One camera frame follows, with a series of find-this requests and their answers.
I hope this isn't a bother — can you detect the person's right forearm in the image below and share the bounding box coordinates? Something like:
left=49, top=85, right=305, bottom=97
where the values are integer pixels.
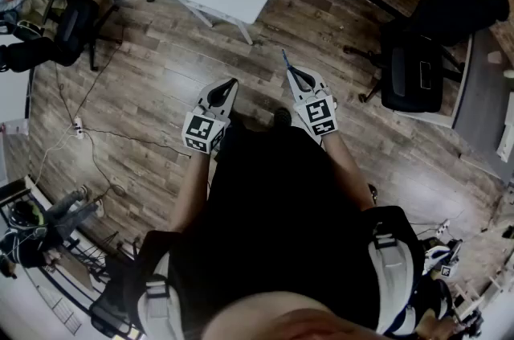
left=320, top=133, right=377, bottom=211

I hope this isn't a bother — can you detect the black mesh office chair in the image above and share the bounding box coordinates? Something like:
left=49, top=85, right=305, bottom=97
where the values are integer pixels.
left=54, top=0, right=121, bottom=72

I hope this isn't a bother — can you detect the white power strip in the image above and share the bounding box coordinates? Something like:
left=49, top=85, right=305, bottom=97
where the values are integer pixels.
left=71, top=117, right=86, bottom=141

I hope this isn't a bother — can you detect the person's harness strap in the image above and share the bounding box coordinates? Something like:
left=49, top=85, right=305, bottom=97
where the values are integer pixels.
left=367, top=223, right=418, bottom=335
left=136, top=249, right=182, bottom=340

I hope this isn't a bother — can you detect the black jacket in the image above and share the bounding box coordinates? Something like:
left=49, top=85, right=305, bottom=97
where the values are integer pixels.
left=409, top=0, right=511, bottom=47

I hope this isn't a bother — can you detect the black floor cable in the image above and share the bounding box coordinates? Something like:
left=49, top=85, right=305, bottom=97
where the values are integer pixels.
left=83, top=127, right=192, bottom=161

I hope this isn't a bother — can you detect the person's face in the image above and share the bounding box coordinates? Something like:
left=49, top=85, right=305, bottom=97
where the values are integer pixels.
left=204, top=289, right=402, bottom=340

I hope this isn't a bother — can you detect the black cloth bundle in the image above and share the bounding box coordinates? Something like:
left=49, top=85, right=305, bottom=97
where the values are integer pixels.
left=0, top=36, right=81, bottom=73

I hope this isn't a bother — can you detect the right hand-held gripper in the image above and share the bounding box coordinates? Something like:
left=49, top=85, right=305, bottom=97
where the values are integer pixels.
left=286, top=66, right=337, bottom=137

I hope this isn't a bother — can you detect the person's left harness strap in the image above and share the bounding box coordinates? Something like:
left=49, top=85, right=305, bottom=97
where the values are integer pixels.
left=136, top=249, right=182, bottom=340

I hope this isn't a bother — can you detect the person's black shoe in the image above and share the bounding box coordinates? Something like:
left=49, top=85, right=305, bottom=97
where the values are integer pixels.
left=274, top=107, right=294, bottom=129

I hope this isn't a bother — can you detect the grey desk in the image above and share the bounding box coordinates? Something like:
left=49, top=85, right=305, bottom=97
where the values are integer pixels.
left=451, top=24, right=514, bottom=183

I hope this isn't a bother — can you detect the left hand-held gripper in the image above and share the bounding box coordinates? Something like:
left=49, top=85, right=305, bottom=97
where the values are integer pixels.
left=182, top=78, right=239, bottom=155

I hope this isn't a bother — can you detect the white floor cable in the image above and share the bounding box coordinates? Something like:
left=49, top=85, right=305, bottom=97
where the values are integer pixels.
left=34, top=127, right=78, bottom=187

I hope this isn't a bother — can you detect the blue white device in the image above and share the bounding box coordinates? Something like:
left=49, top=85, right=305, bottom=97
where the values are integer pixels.
left=421, top=240, right=463, bottom=280

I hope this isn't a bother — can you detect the person's left forearm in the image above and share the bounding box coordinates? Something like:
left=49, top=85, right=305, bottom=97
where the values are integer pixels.
left=172, top=147, right=213, bottom=236

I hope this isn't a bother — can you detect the person's right harness strap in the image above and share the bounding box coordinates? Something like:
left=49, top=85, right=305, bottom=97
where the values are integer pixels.
left=367, top=223, right=418, bottom=335

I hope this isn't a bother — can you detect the person's black shirt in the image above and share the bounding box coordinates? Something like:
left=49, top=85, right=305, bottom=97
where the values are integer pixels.
left=124, top=125, right=426, bottom=334

